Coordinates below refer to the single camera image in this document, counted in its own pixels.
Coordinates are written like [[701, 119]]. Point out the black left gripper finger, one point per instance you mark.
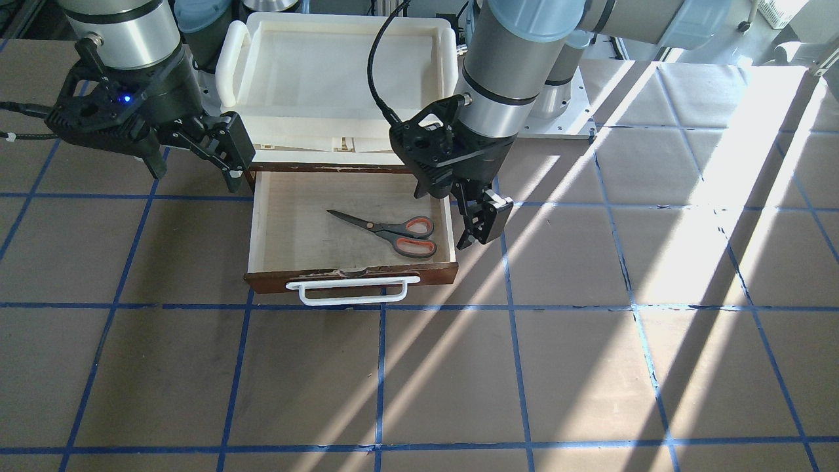
[[484, 212], [422, 187]]

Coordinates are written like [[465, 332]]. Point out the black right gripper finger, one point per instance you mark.
[[154, 160], [221, 140]]

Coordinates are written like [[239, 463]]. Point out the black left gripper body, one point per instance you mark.
[[486, 160]]

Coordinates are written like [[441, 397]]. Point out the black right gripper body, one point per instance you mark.
[[175, 92]]

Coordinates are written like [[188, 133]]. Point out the grey orange scissors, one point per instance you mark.
[[411, 239]]

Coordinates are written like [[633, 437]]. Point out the light wooden drawer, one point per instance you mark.
[[295, 236]]

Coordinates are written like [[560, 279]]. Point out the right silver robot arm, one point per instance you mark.
[[135, 34]]

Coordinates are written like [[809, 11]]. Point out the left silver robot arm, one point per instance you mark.
[[520, 58]]

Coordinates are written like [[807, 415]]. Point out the dark wooden drawer cabinet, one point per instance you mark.
[[388, 166]]

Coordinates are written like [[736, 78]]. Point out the white plastic bin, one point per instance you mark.
[[299, 82]]

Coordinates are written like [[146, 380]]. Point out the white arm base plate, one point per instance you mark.
[[561, 112]]

